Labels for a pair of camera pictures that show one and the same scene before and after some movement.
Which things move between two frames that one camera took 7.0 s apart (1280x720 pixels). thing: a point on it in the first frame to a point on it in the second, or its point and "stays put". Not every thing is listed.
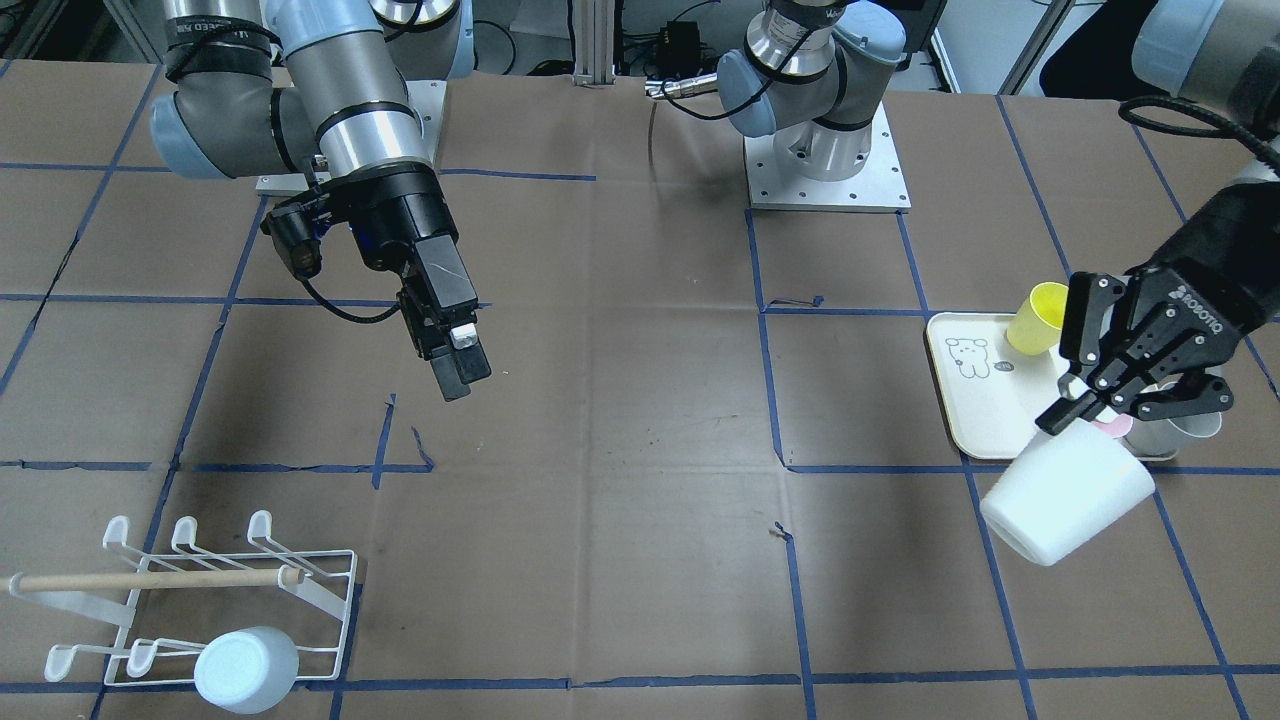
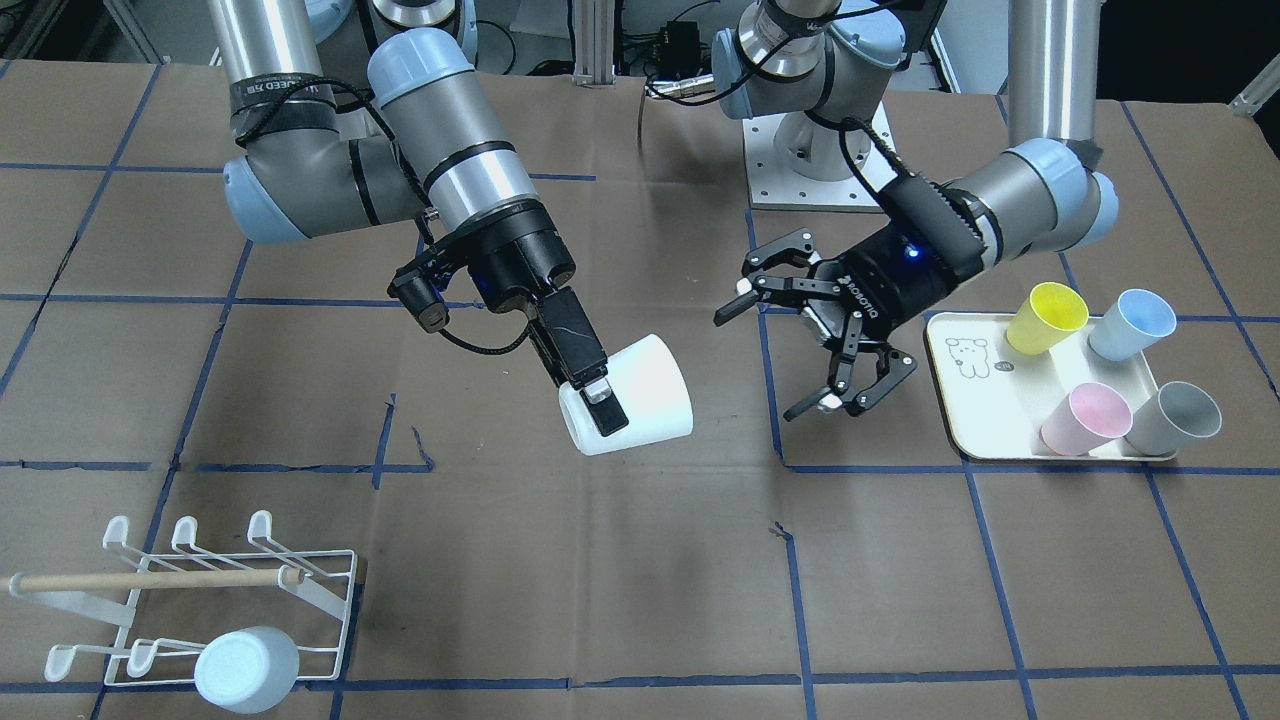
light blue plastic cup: x=252 y=670 stays put
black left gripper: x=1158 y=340 to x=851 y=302
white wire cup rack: x=180 y=600 stays put
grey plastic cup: x=1161 y=439 stays put
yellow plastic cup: x=1038 y=324 stays put
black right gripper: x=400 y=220 to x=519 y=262
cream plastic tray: x=990 y=392 stays put
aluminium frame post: x=594 y=23 stays put
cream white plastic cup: x=1064 y=491 to x=649 y=386
